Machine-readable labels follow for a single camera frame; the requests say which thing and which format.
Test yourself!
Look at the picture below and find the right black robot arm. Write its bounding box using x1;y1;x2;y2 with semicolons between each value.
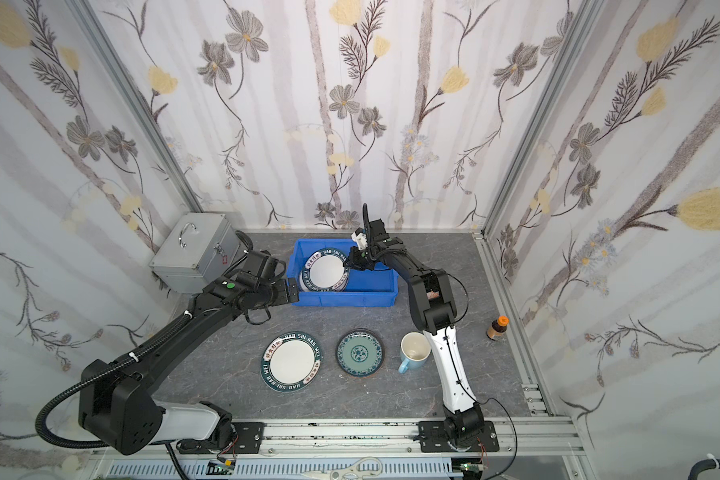
344;206;497;448

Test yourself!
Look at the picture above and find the brown bottle orange cap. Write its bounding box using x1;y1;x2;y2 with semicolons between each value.
486;316;510;341

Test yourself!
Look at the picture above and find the green rim white plate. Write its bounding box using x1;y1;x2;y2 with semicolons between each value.
298;248;349;292

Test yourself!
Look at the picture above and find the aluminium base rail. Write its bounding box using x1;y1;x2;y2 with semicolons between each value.
80;417;596;479

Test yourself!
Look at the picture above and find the teal patterned small plate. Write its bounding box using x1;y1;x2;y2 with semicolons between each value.
336;329;385;378

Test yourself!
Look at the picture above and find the light blue mug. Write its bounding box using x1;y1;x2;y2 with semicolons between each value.
398;332;431;374

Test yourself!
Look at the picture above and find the blue plastic bin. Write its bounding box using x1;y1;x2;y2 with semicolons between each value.
287;238;399;308

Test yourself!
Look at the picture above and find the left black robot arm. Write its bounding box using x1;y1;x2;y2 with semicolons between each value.
34;233;299;455

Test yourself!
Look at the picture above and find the silver metal case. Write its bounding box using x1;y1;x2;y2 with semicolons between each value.
149;213;241;294

